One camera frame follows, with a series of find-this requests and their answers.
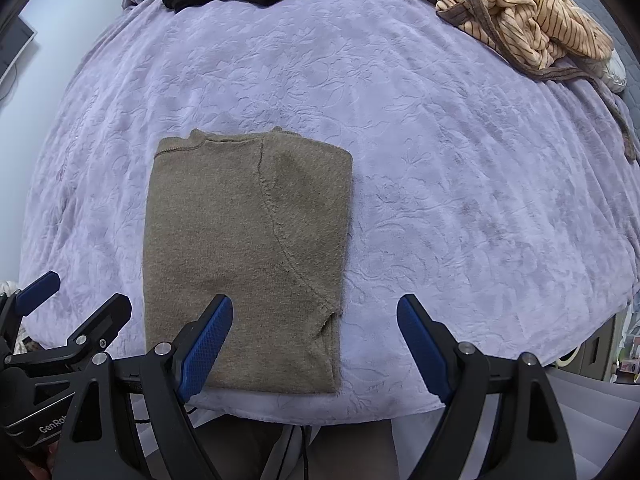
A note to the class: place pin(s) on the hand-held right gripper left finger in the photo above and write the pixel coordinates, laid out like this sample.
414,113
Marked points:
207,345

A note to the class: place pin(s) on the white pillow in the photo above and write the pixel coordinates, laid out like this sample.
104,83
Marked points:
616,72

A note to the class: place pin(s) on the computer monitor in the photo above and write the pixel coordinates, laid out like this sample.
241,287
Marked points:
12,45

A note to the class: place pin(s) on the lilac embossed blanket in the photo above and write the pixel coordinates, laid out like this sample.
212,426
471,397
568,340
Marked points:
450,160

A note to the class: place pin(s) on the cluttered side cabinet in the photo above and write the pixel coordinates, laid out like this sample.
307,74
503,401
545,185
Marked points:
600,355

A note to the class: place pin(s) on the cream striped fleece garment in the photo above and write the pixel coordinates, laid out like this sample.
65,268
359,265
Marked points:
525,15

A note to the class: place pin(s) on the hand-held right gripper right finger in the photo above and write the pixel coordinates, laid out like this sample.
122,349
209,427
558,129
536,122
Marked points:
422,345

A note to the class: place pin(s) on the olive brown knit sweater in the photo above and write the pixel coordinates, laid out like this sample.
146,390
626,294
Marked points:
225,220

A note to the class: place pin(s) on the person's brown trousers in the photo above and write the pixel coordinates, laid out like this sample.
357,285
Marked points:
350,450

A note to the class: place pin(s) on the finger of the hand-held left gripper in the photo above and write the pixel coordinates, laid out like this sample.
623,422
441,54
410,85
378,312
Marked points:
40,287
105,317

